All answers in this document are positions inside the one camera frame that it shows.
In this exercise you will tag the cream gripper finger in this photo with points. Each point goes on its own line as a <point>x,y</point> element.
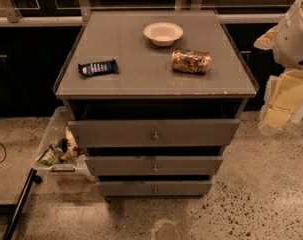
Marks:
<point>266,41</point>

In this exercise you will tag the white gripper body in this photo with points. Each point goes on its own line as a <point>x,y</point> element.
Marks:
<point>293,42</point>

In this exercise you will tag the grey top drawer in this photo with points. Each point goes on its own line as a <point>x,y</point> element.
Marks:
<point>154,133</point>

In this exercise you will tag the grey drawer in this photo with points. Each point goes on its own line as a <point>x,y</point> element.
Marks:
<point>154,133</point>
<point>154,188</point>
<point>153,165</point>

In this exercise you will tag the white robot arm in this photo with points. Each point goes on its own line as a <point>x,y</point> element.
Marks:
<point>288,40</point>

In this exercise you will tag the grey three-drawer cabinet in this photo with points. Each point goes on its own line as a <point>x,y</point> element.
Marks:
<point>146,87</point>

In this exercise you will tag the grey bottom drawer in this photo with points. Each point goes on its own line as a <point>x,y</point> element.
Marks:
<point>154,188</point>

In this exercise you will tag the grey middle drawer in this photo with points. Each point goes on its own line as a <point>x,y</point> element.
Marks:
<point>153,165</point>

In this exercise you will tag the crushed orange drink can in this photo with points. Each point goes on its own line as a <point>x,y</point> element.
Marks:
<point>190,61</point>

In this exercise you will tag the white paper bowl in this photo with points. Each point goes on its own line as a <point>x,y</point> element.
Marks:
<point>163,34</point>

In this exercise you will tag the dark blue snack wrapper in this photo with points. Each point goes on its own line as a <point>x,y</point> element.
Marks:
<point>98,68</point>

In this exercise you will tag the clear plastic storage bin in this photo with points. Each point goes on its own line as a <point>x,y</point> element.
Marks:
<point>58,135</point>

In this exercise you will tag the green snack bag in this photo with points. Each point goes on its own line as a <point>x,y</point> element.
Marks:
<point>51,156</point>

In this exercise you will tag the black metal bar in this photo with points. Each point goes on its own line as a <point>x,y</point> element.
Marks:
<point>20,205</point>

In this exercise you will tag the white railing frame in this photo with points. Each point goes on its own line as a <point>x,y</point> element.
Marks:
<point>79,12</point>

